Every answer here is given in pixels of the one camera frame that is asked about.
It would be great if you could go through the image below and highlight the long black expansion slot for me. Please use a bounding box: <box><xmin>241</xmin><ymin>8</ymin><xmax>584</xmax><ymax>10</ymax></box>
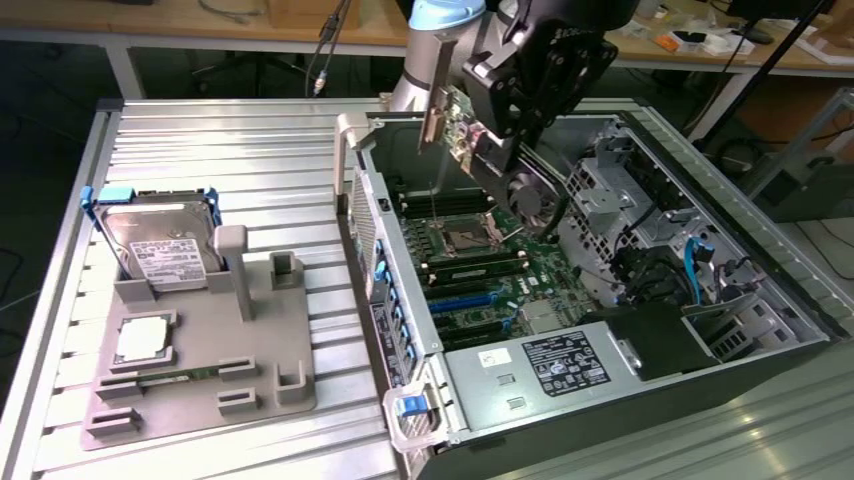
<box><xmin>433</xmin><ymin>318</ymin><xmax>508</xmax><ymax>335</ymax></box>
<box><xmin>440</xmin><ymin>329</ymin><xmax>514</xmax><ymax>350</ymax></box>

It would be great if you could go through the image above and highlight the open black PC case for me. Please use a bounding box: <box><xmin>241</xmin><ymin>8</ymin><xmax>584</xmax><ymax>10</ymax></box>
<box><xmin>333</xmin><ymin>107</ymin><xmax>843</xmax><ymax>480</ymax></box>

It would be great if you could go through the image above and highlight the blue case release latch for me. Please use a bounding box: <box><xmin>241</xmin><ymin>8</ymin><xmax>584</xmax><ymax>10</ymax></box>
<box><xmin>393</xmin><ymin>394</ymin><xmax>429</xmax><ymax>417</ymax></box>

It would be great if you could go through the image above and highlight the thin black dangling cable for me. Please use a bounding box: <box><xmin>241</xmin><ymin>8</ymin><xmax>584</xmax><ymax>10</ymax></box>
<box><xmin>309</xmin><ymin>0</ymin><xmax>354</xmax><ymax>97</ymax></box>

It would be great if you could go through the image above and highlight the metal socket cover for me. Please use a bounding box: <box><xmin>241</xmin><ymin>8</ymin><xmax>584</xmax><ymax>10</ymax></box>
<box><xmin>484</xmin><ymin>204</ymin><xmax>529</xmax><ymax>245</ymax></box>

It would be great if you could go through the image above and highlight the CPU socket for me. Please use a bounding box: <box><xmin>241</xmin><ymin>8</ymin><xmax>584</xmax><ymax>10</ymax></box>
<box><xmin>436</xmin><ymin>216</ymin><xmax>501</xmax><ymax>257</ymax></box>

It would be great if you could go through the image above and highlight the white packaging with black part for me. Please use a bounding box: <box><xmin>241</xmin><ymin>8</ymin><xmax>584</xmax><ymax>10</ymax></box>
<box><xmin>657</xmin><ymin>27</ymin><xmax>760</xmax><ymax>57</ymax></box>

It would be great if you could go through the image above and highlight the grey floor cabinet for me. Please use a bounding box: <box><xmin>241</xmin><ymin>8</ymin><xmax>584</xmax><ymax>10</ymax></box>
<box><xmin>753</xmin><ymin>148</ymin><xmax>854</xmax><ymax>225</ymax></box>

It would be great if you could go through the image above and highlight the black power wire bundle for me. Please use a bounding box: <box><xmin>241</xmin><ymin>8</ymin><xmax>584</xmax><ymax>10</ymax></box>
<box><xmin>609</xmin><ymin>243</ymin><xmax>694</xmax><ymax>307</ymax></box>

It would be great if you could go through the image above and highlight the Nvidia graphics card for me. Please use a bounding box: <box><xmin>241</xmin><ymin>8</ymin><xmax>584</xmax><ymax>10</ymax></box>
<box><xmin>417</xmin><ymin>33</ymin><xmax>574</xmax><ymax>245</ymax></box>

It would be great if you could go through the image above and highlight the black monitor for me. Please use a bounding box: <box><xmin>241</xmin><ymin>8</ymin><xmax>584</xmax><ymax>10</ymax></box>
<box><xmin>724</xmin><ymin>0</ymin><xmax>836</xmax><ymax>21</ymax></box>

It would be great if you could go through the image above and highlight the silver chipset heat sink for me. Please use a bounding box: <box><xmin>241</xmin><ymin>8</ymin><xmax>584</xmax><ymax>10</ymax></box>
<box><xmin>518</xmin><ymin>301</ymin><xmax>564</xmax><ymax>335</ymax></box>

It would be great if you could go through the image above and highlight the black labelled RAM stick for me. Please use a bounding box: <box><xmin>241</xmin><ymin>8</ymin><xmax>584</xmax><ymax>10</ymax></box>
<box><xmin>426</xmin><ymin>257</ymin><xmax>532</xmax><ymax>287</ymax></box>

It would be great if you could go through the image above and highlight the silver CPU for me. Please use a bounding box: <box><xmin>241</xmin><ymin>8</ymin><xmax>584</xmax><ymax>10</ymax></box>
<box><xmin>111</xmin><ymin>316</ymin><xmax>174</xmax><ymax>362</ymax></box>

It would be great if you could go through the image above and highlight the blue expansion slot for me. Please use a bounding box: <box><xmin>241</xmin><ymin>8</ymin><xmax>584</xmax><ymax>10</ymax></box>
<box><xmin>426</xmin><ymin>291</ymin><xmax>501</xmax><ymax>315</ymax></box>

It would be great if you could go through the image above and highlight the black stand pole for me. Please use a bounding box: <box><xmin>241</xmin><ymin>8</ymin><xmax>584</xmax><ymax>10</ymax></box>
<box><xmin>753</xmin><ymin>0</ymin><xmax>836</xmax><ymax>80</ymax></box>

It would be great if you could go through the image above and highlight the grey power supply unit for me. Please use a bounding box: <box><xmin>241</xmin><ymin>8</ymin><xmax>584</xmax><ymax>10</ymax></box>
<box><xmin>438</xmin><ymin>321</ymin><xmax>648</xmax><ymax>435</ymax></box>

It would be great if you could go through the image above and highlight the silver disk bay cage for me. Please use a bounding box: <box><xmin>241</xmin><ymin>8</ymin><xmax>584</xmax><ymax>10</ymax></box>
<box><xmin>564</xmin><ymin>156</ymin><xmax>661</xmax><ymax>282</ymax></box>

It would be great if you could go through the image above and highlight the green RAM stick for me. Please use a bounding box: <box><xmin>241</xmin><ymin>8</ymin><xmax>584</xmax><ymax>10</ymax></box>
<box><xmin>135</xmin><ymin>367</ymin><xmax>223</xmax><ymax>387</ymax></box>

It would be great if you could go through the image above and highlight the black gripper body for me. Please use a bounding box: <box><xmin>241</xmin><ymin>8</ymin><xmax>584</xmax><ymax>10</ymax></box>
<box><xmin>501</xmin><ymin>0</ymin><xmax>637</xmax><ymax>130</ymax></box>

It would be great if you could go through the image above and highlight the hard disk with blue carrier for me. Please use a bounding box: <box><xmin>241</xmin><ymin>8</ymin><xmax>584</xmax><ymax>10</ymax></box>
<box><xmin>78</xmin><ymin>186</ymin><xmax>227</xmax><ymax>295</ymax></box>

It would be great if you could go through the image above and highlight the black RAM slot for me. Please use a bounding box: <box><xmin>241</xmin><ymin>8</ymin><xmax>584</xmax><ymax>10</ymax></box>
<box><xmin>398</xmin><ymin>191</ymin><xmax>486</xmax><ymax>206</ymax></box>
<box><xmin>402</xmin><ymin>203</ymin><xmax>493</xmax><ymax>218</ymax></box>

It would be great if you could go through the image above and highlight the blue disk wire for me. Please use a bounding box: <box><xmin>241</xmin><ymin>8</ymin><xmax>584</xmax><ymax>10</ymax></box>
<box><xmin>682</xmin><ymin>237</ymin><xmax>717</xmax><ymax>307</ymax></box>

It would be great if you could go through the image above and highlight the green motherboard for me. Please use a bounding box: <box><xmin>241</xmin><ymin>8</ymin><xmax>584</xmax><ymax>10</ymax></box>
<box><xmin>397</xmin><ymin>187</ymin><xmax>602</xmax><ymax>351</ymax></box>

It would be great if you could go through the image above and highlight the white flat box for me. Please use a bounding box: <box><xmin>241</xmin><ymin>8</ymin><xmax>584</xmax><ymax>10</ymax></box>
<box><xmin>793</xmin><ymin>27</ymin><xmax>854</xmax><ymax>65</ymax></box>

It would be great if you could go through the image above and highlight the cluttered wooden desk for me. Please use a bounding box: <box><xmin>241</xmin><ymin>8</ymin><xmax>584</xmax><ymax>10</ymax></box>
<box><xmin>610</xmin><ymin>0</ymin><xmax>854</xmax><ymax>142</ymax></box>

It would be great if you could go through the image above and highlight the grey parts rack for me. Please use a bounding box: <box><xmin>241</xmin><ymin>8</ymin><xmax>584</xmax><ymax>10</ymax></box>
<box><xmin>78</xmin><ymin>224</ymin><xmax>321</xmax><ymax>452</ymax></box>

